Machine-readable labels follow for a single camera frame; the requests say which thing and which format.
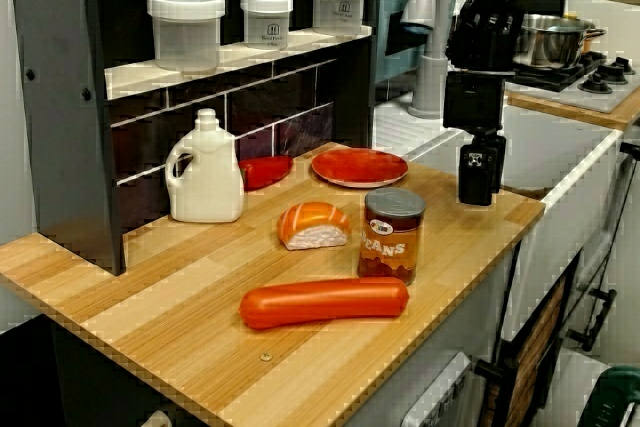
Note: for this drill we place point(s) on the white toy sink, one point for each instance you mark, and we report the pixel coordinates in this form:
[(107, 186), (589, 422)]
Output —
[(540, 162)]

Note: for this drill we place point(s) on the thin black rod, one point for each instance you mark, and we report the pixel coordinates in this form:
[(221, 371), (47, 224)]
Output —
[(631, 152)]

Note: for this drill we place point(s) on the medium clear jar white lid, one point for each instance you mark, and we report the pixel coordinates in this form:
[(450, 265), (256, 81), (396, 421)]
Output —
[(340, 2)]

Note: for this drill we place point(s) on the blue plastic bin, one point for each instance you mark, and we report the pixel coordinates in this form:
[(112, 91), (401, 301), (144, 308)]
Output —
[(395, 17)]

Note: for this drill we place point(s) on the toy salmon sushi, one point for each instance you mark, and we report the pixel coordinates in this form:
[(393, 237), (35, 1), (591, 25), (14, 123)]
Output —
[(312, 227)]

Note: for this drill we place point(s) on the green object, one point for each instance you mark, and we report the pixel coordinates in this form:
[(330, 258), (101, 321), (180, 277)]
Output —
[(617, 397)]

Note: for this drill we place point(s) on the steel pot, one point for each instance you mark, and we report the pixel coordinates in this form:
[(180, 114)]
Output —
[(547, 47)]

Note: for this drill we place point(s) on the white detergent bottle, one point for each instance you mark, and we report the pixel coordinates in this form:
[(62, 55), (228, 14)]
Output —
[(205, 177)]

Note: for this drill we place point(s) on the white dishwasher front panel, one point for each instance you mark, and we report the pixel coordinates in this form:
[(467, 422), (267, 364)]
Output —
[(440, 397)]

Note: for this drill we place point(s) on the red plate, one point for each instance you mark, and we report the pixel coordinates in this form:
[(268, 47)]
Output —
[(360, 167)]

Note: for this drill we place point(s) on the orange toy sausage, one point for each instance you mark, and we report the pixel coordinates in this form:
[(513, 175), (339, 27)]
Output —
[(320, 303)]

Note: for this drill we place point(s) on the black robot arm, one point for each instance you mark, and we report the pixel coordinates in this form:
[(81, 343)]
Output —
[(487, 22)]

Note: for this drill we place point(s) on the large clear jar white lid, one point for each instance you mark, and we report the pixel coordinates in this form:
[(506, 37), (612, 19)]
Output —
[(185, 32)]

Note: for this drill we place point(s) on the small clear jar white lid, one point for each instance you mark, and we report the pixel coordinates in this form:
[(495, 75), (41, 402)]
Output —
[(266, 22)]

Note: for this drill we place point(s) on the grey toy faucet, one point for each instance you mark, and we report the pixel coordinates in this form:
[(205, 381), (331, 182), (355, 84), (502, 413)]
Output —
[(430, 82)]

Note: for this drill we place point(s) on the black stove grate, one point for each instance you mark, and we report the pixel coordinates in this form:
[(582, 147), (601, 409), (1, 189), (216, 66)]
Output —
[(545, 77)]

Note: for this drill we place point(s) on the white stove hob plate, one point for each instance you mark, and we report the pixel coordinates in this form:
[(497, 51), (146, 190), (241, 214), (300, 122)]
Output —
[(605, 99)]

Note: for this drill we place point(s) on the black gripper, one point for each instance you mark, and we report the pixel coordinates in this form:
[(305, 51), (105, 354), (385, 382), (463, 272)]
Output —
[(472, 102)]

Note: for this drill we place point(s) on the red toy pepper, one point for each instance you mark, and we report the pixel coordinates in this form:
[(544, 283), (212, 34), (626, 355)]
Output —
[(265, 172)]

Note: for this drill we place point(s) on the toy beans can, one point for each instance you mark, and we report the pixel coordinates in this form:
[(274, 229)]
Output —
[(390, 242)]

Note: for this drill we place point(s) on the metal screw in countertop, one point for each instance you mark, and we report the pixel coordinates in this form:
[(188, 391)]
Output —
[(265, 357)]

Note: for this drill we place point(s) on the black stove knob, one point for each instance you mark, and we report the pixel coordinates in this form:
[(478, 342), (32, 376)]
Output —
[(595, 83), (619, 72)]

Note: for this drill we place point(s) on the dark grey kitchen hutch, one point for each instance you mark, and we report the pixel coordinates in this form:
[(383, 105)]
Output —
[(65, 122)]

